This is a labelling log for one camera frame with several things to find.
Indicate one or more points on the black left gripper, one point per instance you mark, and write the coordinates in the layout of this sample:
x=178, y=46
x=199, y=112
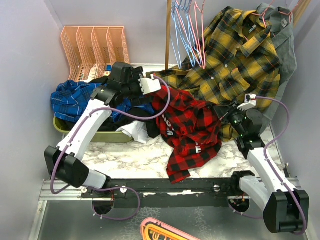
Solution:
x=135, y=98

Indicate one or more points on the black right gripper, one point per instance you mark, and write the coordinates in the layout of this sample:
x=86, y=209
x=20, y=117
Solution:
x=222, y=111

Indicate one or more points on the red black plaid shirt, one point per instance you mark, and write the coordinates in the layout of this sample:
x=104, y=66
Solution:
x=191, y=127

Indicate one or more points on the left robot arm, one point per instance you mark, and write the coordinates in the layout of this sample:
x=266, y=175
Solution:
x=65, y=161

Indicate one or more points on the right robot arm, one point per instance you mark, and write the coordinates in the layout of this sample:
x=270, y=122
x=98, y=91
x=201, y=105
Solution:
x=285, y=208

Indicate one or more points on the yellow plaid shirt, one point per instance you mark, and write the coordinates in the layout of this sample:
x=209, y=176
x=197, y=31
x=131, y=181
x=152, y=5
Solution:
x=240, y=59

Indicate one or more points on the blue plaid shirt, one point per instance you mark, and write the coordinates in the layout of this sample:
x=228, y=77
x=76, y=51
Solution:
x=71, y=98

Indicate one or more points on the pink hanger under yellow shirt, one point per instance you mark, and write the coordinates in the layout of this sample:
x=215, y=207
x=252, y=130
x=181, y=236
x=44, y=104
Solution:
x=260, y=17

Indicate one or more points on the grey shirt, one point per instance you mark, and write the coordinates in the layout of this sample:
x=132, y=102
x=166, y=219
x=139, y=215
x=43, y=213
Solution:
x=282, y=35

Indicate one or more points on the pink hanger under grey shirt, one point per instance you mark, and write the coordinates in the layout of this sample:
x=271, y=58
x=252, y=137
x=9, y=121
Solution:
x=295, y=13

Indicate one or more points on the white garment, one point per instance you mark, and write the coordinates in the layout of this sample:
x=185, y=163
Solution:
x=137, y=130

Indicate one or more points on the pink file organizer rack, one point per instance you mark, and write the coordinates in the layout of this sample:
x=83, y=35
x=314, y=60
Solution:
x=87, y=47

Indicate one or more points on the green laundry basket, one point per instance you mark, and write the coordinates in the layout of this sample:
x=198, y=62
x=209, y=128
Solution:
x=100, y=137

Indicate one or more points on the wooden rack pole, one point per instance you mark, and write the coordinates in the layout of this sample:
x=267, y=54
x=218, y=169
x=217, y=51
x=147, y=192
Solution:
x=168, y=30

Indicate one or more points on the pink orange oval object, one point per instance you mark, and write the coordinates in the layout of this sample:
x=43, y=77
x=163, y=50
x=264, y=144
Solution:
x=154, y=229

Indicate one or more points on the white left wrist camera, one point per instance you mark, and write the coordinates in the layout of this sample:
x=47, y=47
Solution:
x=149, y=86

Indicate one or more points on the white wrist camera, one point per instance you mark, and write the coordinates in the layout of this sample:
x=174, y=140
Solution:
x=149, y=86
x=249, y=102

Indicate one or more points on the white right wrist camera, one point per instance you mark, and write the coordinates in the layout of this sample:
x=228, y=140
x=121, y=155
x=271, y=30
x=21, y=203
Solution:
x=249, y=102

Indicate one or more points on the pink wire hanger on rack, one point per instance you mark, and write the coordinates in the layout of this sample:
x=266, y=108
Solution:
x=198, y=30

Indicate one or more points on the blue wire hanger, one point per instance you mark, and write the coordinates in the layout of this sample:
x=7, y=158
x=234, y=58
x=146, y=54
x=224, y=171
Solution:
x=184, y=33

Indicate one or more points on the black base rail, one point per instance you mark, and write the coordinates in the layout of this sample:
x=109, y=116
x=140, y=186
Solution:
x=192, y=192

